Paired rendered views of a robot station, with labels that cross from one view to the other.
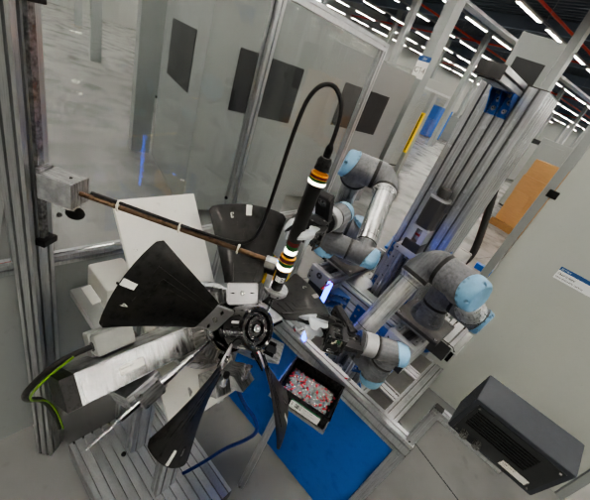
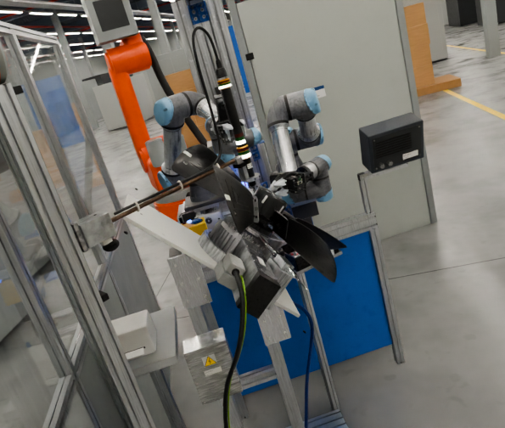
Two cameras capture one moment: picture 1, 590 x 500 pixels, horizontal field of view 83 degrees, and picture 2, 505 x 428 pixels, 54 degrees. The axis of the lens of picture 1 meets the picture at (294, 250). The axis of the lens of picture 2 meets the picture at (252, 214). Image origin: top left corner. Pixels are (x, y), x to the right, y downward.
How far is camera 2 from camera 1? 1.24 m
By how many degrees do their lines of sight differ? 35
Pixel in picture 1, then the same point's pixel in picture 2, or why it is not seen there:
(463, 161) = (210, 62)
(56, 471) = not seen: outside the picture
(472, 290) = (312, 96)
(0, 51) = (22, 140)
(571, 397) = not seen: hidden behind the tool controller
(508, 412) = (382, 129)
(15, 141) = (55, 210)
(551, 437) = (401, 120)
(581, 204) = (268, 49)
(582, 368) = not seen: hidden behind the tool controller
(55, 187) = (98, 225)
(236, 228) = (196, 167)
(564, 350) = (349, 137)
